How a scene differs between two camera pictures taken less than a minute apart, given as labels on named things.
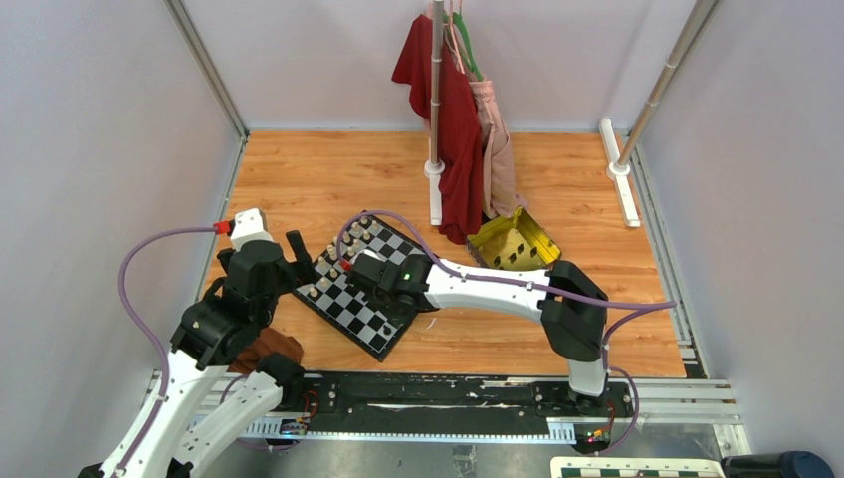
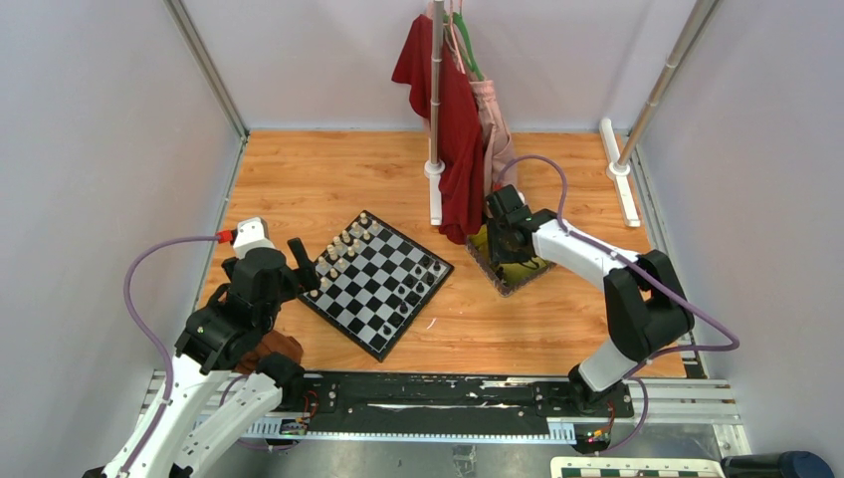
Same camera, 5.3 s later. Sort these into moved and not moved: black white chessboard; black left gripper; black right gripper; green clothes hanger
Moved: black right gripper
Not moved: green clothes hanger; black white chessboard; black left gripper
